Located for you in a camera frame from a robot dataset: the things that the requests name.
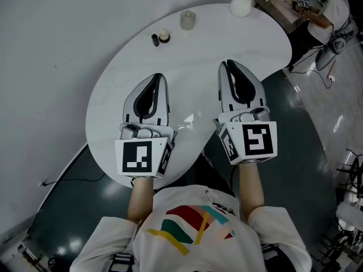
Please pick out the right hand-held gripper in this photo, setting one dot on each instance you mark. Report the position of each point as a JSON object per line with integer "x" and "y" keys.
{"x": 259, "y": 142}

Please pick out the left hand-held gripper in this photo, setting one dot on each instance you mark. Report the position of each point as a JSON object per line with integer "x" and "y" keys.
{"x": 136, "y": 159}

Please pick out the small cream-lidded container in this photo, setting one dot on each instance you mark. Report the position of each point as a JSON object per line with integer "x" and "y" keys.
{"x": 164, "y": 35}

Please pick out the person's left forearm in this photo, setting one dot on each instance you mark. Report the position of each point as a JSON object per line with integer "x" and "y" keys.
{"x": 140, "y": 200}

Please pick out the person's right forearm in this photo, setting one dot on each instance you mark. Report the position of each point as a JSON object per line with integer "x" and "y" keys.
{"x": 251, "y": 188}

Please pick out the black lipstick tube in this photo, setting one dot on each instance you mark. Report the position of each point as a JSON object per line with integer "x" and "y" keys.
{"x": 155, "y": 40}

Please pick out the white vase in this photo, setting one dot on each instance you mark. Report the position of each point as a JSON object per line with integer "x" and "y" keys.
{"x": 241, "y": 5}

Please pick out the frosted glass jar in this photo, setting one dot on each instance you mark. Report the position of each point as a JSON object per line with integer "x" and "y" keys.
{"x": 187, "y": 20}

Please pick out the wooden side table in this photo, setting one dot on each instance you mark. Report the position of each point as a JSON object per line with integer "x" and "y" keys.
{"x": 279, "y": 10}

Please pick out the dark round rug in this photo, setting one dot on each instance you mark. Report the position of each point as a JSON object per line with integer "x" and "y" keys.
{"x": 295, "y": 157}

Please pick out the grey floor appliance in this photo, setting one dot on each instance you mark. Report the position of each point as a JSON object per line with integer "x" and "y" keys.
{"x": 331, "y": 48}

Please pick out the black metal stand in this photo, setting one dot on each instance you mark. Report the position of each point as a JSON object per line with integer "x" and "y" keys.
{"x": 351, "y": 170}

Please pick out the white printed t-shirt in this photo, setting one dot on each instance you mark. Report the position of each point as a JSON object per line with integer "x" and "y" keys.
{"x": 181, "y": 237}

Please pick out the metal floor equipment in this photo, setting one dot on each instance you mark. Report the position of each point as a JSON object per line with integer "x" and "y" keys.
{"x": 29, "y": 254}

